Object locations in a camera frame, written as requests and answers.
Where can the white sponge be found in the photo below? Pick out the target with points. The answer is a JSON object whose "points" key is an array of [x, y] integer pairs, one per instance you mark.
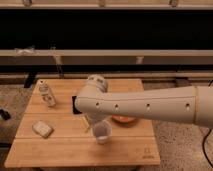
{"points": [[43, 129]]}

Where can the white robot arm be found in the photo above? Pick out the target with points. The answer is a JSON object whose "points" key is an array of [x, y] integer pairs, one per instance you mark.
{"points": [[191, 104]]}

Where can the orange plate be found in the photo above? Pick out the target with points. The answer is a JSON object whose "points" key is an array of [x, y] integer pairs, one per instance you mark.
{"points": [[123, 120]]}

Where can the clear plastic cup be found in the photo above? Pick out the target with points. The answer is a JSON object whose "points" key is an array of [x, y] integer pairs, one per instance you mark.
{"points": [[102, 131]]}

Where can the wooden table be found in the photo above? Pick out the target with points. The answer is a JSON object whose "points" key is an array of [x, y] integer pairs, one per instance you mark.
{"points": [[71, 144]]}

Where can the long metal rail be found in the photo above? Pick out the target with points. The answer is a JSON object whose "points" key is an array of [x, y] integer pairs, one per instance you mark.
{"points": [[37, 57]]}

